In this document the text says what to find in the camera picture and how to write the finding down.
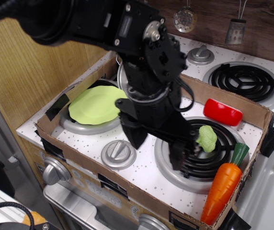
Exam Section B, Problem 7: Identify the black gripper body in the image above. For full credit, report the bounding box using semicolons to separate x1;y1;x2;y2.
115;81;196;144

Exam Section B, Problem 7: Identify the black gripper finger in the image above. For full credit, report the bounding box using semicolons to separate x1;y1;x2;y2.
169;141;194;171
121;120;148;149

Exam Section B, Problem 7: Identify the orange toy carrot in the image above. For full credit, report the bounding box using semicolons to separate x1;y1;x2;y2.
201;143;249;225

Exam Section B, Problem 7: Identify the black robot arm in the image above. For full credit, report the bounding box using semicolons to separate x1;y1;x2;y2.
0;0;197;170

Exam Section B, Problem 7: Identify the light green plate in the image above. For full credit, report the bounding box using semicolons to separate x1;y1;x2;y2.
68;86;127;125

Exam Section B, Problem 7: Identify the front silver stove knob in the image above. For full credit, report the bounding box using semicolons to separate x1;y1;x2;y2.
101;140;137;170

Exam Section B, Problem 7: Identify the silver stove knob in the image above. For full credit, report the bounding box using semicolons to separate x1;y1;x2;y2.
101;140;137;170
187;45;215;65

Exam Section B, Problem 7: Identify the front right black burner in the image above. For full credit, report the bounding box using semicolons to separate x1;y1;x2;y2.
154;116;244;194

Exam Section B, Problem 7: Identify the black burner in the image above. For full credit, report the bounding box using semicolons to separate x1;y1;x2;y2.
203;61;274;109
154;116;244;194

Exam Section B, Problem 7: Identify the green toy broccoli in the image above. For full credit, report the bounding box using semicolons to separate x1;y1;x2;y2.
196;125;217;153

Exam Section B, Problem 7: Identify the silver metal pot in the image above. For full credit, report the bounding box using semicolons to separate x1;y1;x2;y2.
116;55;129;95

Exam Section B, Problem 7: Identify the back silver stove knob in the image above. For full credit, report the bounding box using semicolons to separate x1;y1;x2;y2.
187;45;215;65

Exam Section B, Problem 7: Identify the front left silver burner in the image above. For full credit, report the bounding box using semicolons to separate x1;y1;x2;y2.
59;80;120;135

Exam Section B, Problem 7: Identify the silver oven knob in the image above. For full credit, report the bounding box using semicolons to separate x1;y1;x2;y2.
43;157;72;185
138;214;169;230

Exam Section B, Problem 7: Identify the brown cardboard fence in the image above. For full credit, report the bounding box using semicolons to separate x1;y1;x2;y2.
36;56;274;230

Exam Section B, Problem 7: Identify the silver oven front knob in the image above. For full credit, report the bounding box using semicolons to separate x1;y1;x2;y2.
43;157;72;185

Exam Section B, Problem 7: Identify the hanging silver strainer spoon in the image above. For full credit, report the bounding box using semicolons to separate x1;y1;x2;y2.
173;0;197;33

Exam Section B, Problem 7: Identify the back right black burner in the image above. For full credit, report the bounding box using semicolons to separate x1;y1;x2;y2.
203;61;274;109

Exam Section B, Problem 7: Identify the grey toy sink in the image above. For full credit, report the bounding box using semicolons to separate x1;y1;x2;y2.
236;151;274;230

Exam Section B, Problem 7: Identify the hanging silver grater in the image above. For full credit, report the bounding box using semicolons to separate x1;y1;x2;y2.
224;0;247;45

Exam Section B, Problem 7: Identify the silver oven door handle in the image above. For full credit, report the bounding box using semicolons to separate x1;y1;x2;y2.
43;184;137;230

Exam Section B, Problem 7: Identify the black braided cable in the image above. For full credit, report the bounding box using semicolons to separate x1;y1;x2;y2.
0;201;35;230

